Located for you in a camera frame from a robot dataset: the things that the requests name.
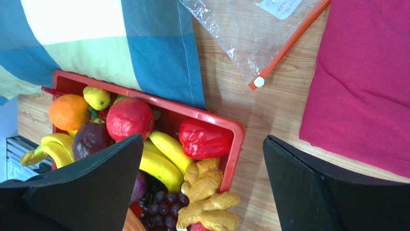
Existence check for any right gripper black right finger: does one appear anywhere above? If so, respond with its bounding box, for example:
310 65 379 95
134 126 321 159
263 135 410 231

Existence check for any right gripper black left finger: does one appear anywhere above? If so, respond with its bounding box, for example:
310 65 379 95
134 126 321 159
0 134 143 231

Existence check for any purple onion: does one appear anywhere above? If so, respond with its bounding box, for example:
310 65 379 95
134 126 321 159
130 170 147 204

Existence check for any dark red apple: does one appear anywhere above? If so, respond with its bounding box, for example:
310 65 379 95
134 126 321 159
72 118 115 161

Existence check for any clear zip bag orange zipper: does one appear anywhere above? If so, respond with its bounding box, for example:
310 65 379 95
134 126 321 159
181 0 330 90

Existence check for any yellow banana bunch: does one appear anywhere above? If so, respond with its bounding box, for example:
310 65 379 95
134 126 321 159
20 133 75 168

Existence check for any dark purple grape bunch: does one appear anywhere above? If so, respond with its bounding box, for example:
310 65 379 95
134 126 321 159
139 191 190 231

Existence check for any yellow banana pair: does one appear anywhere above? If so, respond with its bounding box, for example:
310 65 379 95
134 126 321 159
139 131 194 193

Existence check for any orange fruit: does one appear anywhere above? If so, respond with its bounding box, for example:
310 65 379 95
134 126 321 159
49 94 91 131

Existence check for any yellow lemon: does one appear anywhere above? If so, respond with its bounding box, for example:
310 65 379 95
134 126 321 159
83 85 111 111

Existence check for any magenta folded cloth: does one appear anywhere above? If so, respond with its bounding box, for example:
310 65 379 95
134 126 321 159
299 0 410 177

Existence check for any red bell pepper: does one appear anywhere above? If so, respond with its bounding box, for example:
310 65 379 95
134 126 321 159
179 118 233 160

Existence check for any red plastic basket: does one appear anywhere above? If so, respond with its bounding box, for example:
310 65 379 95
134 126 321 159
52 70 244 231

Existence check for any blue beige checked pillow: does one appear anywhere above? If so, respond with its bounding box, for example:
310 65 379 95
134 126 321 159
0 0 205 109

